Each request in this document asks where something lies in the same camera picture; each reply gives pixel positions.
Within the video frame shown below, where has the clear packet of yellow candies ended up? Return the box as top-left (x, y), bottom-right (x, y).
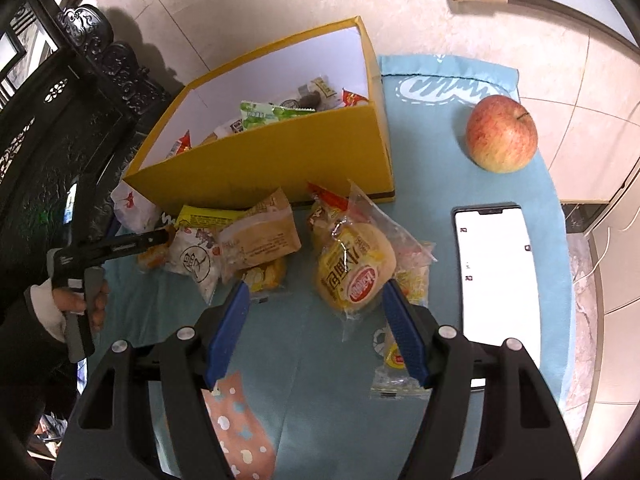
top-left (395, 242), bottom-right (436, 306)

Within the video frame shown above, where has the red apple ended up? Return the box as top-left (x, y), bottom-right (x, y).
top-left (466, 94), bottom-right (539, 175)

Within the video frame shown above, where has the white packet with round print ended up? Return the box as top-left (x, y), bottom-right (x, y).
top-left (165, 225), bottom-right (226, 303)

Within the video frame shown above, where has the red and yellow topped packet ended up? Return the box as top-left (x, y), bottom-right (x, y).
top-left (306, 181), bottom-right (351, 243)

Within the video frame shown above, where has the white packet with red print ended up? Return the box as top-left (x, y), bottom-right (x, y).
top-left (110, 180), bottom-right (163, 236)

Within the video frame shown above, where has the small yellow candy packet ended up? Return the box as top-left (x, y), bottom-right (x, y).
top-left (240, 257), bottom-right (290, 301)

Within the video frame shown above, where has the small clear yellow label packet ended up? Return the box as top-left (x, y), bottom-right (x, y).
top-left (370, 327), bottom-right (433, 401)

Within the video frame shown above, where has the person's left hand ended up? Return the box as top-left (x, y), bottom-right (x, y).
top-left (51, 282), bottom-right (110, 332)

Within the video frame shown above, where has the smartphone with white screen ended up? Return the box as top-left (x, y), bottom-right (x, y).
top-left (451, 203), bottom-right (543, 389)

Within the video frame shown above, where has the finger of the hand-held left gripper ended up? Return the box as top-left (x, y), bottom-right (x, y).
top-left (91, 227), bottom-right (171, 266)

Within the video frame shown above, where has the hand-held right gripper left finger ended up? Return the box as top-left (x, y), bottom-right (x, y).
top-left (52, 280), bottom-right (251, 480)

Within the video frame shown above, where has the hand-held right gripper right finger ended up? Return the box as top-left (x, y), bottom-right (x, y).
top-left (382, 277), bottom-right (583, 480)

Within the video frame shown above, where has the green pea snack packet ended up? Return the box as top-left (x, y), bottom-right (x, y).
top-left (239, 100), bottom-right (311, 133)

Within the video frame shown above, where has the red snack packet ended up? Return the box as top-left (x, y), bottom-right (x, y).
top-left (341, 87), bottom-right (373, 109)

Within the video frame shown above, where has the orange bread packet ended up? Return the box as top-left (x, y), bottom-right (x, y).
top-left (137, 245), bottom-right (168, 271)

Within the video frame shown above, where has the round bread packet red label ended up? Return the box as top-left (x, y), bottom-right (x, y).
top-left (312, 182), bottom-right (436, 343)

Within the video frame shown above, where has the small red packet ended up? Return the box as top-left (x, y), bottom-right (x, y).
top-left (167, 130), bottom-right (193, 158)

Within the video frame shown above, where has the dark carved wooden chair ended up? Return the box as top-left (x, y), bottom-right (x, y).
top-left (0, 0), bottom-right (176, 281)

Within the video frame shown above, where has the person's left forearm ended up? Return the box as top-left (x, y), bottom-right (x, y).
top-left (0, 280), bottom-right (76, 441)

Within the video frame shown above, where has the light blue printed cloth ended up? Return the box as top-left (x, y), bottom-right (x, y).
top-left (95, 52), bottom-right (576, 480)

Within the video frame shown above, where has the pale bread packet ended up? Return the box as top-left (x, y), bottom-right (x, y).
top-left (217, 187), bottom-right (303, 283)

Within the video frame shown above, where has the beige label packet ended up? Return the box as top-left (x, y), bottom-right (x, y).
top-left (300, 76), bottom-right (337, 98)

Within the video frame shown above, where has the yellow cardboard box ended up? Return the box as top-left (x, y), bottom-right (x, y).
top-left (122, 16), bottom-right (398, 211)

